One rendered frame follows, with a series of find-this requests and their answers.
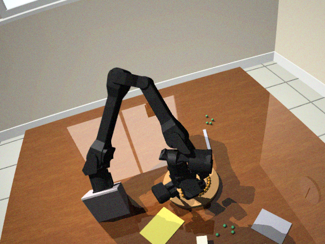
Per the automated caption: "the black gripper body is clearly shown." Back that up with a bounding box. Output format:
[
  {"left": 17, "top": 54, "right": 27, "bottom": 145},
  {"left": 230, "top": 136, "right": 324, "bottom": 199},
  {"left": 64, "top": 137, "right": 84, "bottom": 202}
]
[{"left": 151, "top": 168, "right": 209, "bottom": 204}]

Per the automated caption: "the white rectangular sheet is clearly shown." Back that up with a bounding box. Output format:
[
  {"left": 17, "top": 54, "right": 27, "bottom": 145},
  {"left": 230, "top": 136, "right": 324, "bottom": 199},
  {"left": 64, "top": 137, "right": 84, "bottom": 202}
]
[{"left": 251, "top": 209, "right": 292, "bottom": 244}]

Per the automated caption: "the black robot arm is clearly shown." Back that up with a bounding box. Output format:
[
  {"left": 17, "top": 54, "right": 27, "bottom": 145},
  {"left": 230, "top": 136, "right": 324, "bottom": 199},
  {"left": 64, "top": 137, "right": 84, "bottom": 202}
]
[{"left": 82, "top": 68, "right": 213, "bottom": 200}]

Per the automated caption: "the tan round board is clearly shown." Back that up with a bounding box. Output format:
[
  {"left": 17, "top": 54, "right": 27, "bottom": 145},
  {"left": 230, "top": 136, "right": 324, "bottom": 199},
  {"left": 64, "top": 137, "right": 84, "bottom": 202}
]
[{"left": 163, "top": 169, "right": 219, "bottom": 208}]

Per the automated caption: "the pale yellow rectangular card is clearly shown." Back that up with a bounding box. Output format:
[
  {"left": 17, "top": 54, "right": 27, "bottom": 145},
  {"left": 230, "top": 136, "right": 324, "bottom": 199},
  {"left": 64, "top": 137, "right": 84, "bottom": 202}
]
[{"left": 140, "top": 207, "right": 184, "bottom": 244}]

